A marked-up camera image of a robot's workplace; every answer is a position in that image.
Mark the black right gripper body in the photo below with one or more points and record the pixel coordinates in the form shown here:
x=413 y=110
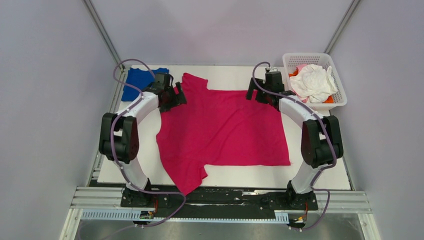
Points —
x=262 y=95

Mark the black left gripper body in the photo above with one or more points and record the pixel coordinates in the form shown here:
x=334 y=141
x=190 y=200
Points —
x=172 y=99

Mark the magenta t shirt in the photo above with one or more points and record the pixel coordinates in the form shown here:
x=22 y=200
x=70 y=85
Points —
x=218 y=128

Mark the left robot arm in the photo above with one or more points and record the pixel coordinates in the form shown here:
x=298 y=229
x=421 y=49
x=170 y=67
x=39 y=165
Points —
x=119 y=137

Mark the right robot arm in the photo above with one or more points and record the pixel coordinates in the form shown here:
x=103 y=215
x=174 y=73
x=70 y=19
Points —
x=321 y=141

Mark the folded blue t shirt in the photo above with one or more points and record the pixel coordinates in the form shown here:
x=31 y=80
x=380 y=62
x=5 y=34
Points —
x=137 y=78

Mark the crumpled white t shirt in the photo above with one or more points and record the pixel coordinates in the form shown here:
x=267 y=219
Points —
x=313 y=82

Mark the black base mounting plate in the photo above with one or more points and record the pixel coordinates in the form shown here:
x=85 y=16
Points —
x=218 y=202

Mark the aluminium frame rail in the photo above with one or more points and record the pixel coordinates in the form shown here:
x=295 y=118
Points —
x=92 y=11

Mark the white slotted cable duct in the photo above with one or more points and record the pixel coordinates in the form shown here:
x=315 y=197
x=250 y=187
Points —
x=140 y=216

